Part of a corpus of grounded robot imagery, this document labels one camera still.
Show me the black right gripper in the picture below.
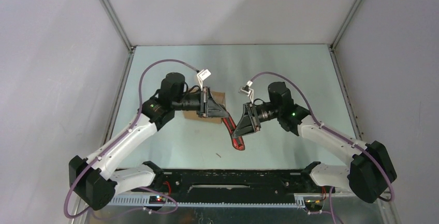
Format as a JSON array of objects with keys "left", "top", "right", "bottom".
[{"left": 232, "top": 102, "right": 282, "bottom": 138}]

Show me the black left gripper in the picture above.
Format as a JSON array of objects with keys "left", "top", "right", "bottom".
[{"left": 172, "top": 87, "right": 228, "bottom": 118}]

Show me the red black utility knife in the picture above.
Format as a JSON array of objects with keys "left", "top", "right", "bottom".
[{"left": 222, "top": 116, "right": 245, "bottom": 151}]

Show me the brown cardboard express box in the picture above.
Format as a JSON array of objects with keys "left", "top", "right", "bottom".
[{"left": 183, "top": 91, "right": 226, "bottom": 124}]

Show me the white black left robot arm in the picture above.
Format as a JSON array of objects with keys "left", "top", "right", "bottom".
[{"left": 67, "top": 72, "right": 229, "bottom": 211}]

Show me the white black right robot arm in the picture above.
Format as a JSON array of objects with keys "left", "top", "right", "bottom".
[{"left": 231, "top": 82, "right": 397, "bottom": 203}]

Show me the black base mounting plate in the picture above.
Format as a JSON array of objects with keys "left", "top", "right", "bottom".
[{"left": 148, "top": 165, "right": 335, "bottom": 205}]

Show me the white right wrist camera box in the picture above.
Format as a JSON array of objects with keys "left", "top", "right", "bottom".
[{"left": 238, "top": 80, "right": 254, "bottom": 103}]

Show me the aluminium frame rail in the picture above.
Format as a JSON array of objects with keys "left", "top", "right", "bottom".
[{"left": 68, "top": 171, "right": 399, "bottom": 224}]

